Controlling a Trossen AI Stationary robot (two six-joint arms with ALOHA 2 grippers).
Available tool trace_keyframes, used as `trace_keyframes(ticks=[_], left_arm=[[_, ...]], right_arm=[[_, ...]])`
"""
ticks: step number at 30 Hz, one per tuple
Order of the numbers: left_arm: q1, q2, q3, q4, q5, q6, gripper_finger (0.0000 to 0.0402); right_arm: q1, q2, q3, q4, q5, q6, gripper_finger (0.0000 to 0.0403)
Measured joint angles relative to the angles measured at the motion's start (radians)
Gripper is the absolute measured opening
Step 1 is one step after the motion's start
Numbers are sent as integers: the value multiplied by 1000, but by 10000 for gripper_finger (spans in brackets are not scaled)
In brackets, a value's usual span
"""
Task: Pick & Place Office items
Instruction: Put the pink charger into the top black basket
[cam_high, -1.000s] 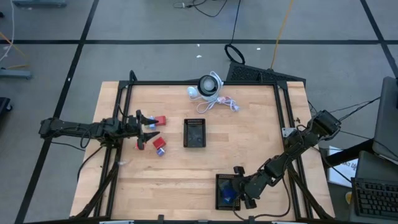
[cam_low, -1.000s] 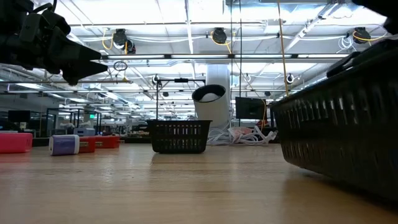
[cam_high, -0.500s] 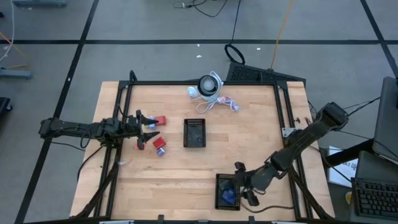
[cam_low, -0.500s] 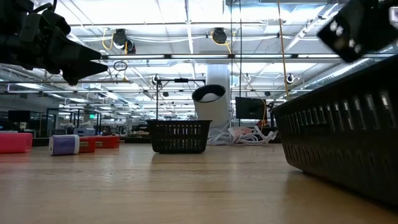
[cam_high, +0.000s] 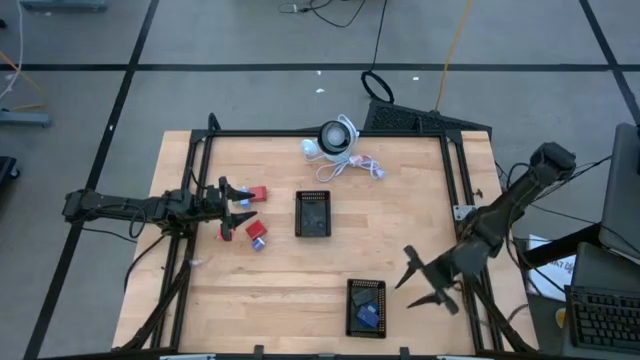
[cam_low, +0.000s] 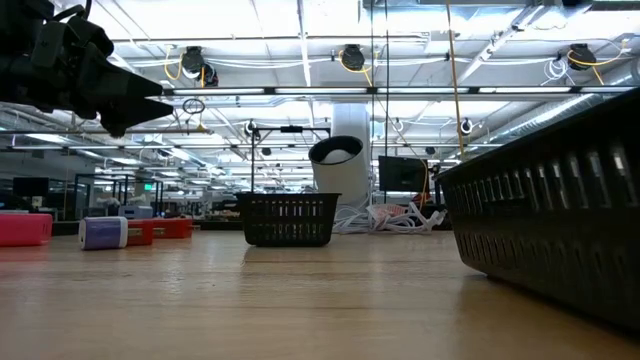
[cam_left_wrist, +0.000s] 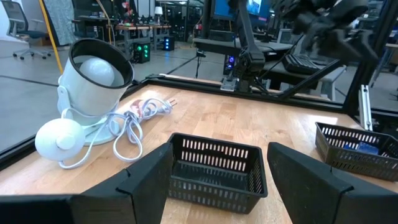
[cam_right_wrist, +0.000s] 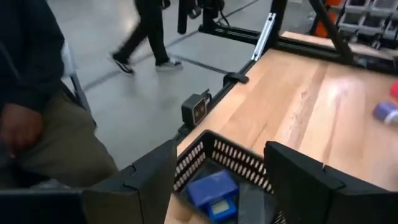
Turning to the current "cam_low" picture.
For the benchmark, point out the white round column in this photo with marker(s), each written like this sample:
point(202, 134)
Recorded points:
point(350, 120)

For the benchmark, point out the long ceiling light bar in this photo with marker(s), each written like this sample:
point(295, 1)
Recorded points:
point(320, 91)

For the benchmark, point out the black slotted plastic basket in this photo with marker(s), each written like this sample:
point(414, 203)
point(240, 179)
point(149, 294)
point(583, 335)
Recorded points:
point(287, 220)
point(550, 225)

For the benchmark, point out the black background workstation frame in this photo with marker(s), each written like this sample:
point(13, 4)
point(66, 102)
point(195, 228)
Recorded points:
point(76, 195)

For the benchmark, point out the small black ceiling reel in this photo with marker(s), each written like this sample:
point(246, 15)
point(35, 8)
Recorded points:
point(250, 128)
point(466, 126)

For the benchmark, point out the red rectangular box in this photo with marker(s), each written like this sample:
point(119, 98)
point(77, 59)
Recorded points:
point(172, 227)

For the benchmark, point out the dark background monitor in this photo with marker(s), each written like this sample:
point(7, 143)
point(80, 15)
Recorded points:
point(31, 186)

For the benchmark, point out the silver ventilation duct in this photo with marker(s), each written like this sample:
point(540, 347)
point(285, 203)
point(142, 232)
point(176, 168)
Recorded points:
point(575, 107)

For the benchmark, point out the black monitor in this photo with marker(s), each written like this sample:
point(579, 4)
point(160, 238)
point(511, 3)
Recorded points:
point(402, 174)

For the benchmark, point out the pink plastic case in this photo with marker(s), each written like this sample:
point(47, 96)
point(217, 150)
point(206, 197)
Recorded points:
point(25, 230)

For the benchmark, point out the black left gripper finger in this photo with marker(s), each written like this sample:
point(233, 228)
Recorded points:
point(130, 115)
point(125, 82)

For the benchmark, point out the purple white cylindrical container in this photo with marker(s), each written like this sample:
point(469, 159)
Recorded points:
point(102, 232)

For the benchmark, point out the white cylinder with black rim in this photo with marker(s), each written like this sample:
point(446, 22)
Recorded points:
point(340, 180)

